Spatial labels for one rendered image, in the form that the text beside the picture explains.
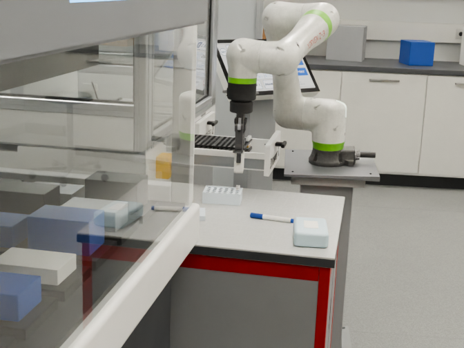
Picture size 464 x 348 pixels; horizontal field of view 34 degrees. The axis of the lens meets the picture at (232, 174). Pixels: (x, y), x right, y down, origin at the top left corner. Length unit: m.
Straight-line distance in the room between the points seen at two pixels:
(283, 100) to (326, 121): 0.18
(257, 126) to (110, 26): 2.49
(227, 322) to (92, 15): 1.23
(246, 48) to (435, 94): 3.48
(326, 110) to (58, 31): 1.97
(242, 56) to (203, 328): 0.83
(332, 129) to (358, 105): 2.76
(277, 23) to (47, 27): 1.83
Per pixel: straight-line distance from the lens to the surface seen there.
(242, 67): 2.37
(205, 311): 2.16
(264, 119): 3.66
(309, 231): 2.09
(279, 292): 2.10
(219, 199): 2.44
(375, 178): 2.86
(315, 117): 2.92
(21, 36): 0.93
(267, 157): 2.57
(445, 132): 5.79
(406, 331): 3.47
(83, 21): 1.10
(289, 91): 2.91
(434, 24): 6.34
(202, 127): 2.98
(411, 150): 5.77
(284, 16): 2.75
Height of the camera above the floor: 1.46
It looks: 14 degrees down
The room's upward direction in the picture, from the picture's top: 2 degrees clockwise
